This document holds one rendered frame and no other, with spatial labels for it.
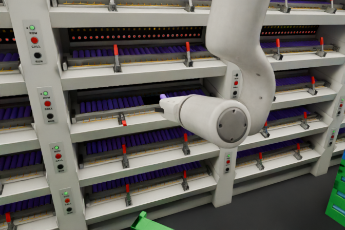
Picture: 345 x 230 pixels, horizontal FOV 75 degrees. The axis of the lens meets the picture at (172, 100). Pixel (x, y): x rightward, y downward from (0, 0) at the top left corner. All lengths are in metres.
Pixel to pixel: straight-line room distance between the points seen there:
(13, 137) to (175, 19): 0.66
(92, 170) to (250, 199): 0.83
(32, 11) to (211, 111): 0.58
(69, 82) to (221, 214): 0.93
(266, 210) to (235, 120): 0.99
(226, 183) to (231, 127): 0.84
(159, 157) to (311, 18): 0.89
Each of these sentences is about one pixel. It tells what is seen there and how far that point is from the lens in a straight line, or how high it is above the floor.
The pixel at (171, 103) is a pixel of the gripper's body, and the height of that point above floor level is 0.72.
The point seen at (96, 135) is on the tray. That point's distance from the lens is 0.86.
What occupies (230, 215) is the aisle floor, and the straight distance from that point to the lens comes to 1.26.
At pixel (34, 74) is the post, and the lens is 0.79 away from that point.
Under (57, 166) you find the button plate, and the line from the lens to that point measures 0.91.
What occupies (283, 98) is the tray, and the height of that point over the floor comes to 0.54.
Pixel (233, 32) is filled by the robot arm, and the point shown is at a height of 0.89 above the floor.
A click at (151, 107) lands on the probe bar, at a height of 0.58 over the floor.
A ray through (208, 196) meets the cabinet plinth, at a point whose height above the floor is 0.05.
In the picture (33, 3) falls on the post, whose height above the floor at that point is 0.95.
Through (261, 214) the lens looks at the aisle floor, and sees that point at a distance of 1.31.
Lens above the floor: 0.90
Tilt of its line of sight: 20 degrees down
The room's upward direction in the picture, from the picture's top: straight up
